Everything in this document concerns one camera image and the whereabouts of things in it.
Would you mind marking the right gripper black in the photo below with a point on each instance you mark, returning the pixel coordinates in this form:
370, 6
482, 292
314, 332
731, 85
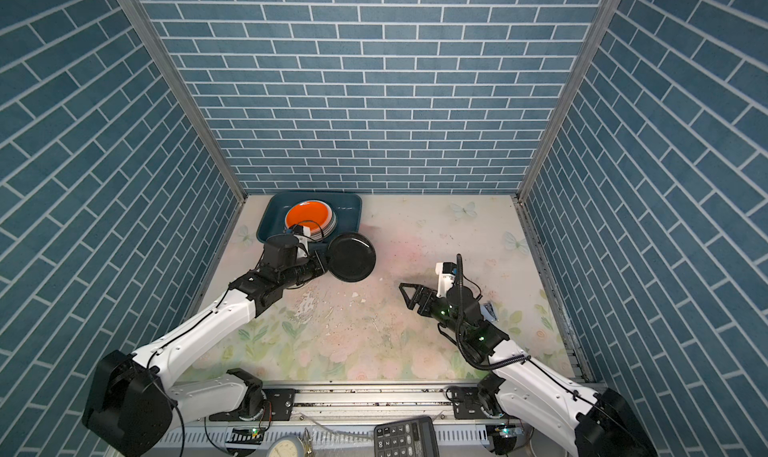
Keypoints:
422, 291

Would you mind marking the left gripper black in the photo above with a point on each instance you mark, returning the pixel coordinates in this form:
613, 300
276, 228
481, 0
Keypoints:
319, 266

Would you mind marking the orange small plate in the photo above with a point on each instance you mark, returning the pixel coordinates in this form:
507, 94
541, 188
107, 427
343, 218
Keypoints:
316, 210

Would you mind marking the black small plate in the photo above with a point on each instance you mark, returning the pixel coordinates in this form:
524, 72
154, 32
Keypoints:
351, 257

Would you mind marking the white plate cloud emblem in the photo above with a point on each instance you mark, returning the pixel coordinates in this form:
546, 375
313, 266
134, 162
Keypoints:
319, 232

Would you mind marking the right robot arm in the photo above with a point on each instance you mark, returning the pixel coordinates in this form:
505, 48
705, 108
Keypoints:
580, 419

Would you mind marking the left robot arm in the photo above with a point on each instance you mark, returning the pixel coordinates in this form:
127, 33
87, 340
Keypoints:
136, 397

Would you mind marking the teal plastic bin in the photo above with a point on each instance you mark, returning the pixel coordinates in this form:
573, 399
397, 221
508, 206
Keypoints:
346, 207

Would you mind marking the light blue stapler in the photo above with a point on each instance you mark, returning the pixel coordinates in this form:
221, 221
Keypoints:
489, 312

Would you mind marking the black calculator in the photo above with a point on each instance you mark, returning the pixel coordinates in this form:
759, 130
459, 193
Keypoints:
415, 437

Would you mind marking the green circuit board right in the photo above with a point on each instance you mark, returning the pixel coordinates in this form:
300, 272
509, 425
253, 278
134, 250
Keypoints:
502, 439

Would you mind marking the green circuit board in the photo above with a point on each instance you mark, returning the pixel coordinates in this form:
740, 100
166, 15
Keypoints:
245, 438
502, 439

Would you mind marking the green circuit board left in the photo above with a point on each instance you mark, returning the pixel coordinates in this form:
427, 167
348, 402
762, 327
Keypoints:
245, 438

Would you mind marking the round white clock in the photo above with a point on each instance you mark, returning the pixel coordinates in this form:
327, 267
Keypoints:
290, 446

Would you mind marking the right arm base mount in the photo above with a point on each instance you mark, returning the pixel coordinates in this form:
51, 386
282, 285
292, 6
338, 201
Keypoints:
474, 402

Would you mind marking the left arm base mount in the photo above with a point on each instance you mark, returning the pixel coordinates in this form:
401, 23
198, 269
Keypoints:
274, 404

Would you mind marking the aluminium rail frame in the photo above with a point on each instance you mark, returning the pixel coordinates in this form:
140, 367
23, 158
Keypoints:
340, 420

